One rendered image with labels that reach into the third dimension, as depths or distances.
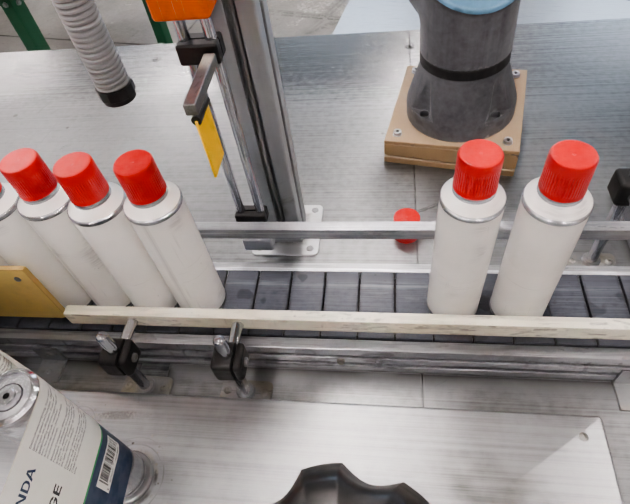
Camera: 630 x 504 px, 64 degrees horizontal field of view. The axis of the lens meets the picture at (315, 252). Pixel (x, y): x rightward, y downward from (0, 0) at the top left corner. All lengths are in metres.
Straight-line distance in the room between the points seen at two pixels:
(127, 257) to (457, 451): 0.34
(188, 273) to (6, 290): 0.20
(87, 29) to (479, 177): 0.33
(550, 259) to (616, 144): 0.42
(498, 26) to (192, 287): 0.45
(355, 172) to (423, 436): 0.40
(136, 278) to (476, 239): 0.32
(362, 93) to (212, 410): 0.59
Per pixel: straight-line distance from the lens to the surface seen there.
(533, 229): 0.43
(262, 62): 0.49
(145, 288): 0.54
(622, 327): 0.53
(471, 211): 0.40
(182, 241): 0.47
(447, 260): 0.45
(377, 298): 0.54
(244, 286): 0.57
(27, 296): 0.60
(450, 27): 0.66
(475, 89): 0.70
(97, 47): 0.49
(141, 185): 0.43
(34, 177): 0.49
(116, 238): 0.48
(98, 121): 0.99
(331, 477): 0.17
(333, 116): 0.85
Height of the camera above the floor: 1.34
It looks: 51 degrees down
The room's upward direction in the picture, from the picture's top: 10 degrees counter-clockwise
